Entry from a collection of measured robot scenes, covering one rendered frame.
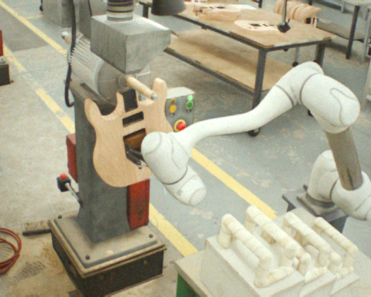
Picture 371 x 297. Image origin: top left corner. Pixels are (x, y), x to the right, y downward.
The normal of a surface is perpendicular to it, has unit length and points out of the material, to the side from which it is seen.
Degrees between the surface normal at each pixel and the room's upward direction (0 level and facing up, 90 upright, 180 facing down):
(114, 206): 90
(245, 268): 0
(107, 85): 91
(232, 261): 0
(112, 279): 90
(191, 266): 0
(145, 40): 90
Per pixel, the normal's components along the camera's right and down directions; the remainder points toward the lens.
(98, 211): 0.55, 0.44
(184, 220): 0.06, -0.87
